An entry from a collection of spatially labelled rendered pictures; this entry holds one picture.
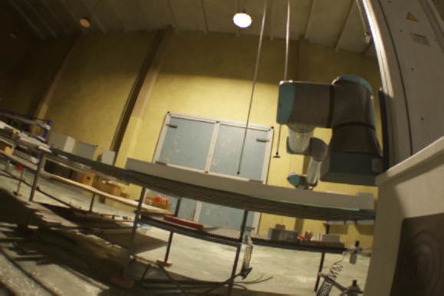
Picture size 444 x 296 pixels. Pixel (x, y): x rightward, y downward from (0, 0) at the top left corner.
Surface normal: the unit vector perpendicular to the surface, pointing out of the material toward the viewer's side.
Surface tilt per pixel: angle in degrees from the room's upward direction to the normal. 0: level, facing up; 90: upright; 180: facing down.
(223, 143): 90
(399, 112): 90
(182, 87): 90
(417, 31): 90
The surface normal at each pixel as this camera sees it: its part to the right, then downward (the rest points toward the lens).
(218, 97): -0.10, -0.37
